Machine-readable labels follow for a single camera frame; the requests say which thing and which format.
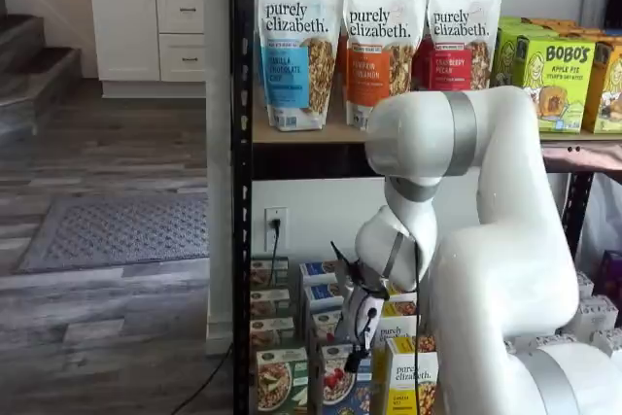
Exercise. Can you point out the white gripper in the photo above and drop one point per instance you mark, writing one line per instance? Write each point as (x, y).
(351, 318)

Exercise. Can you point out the blue Flax Plus oatmeal box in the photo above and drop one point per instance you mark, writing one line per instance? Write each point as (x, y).
(323, 294)
(325, 325)
(316, 273)
(340, 390)

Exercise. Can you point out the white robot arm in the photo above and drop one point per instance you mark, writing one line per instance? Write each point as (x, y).
(486, 264)

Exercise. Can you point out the yellow banana nut oatmeal box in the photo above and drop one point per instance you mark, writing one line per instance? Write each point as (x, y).
(401, 294)
(401, 381)
(396, 325)

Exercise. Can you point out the green apple cinnamon oatmeal box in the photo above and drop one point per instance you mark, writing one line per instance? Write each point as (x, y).
(272, 332)
(269, 273)
(269, 303)
(282, 381)

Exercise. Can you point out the light wooden shelf board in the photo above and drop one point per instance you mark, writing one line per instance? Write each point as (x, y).
(311, 137)

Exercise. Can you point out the green Bobo's apple pie box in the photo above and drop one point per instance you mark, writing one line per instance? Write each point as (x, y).
(563, 75)
(511, 21)
(505, 55)

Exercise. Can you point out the yellow Bobo's snack box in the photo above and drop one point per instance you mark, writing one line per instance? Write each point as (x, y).
(588, 35)
(605, 89)

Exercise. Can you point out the black metal shelving rack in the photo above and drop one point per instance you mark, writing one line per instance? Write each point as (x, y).
(241, 191)

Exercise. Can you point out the grey patterned floor mat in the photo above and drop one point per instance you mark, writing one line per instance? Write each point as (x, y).
(116, 232)

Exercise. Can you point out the white plastic bag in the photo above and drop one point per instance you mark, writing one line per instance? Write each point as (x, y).
(602, 220)

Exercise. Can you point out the orange label granola bag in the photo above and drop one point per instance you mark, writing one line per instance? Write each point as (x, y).
(342, 65)
(384, 45)

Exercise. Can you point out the red label granola bag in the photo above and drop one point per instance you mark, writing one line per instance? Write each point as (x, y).
(461, 45)
(420, 65)

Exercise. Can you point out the blue label granola bag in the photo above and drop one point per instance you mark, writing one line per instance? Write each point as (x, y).
(296, 45)

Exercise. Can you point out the white kitchen cabinet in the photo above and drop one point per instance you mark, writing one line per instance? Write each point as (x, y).
(126, 87)

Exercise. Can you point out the white cabinet door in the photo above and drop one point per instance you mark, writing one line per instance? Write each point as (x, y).
(124, 31)

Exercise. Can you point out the clear plastic bin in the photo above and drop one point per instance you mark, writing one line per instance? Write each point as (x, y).
(22, 126)

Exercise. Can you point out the dark wooden staircase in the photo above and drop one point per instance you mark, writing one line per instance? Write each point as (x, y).
(39, 65)

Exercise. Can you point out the white wall outlet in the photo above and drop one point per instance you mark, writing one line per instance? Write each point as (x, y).
(282, 240)

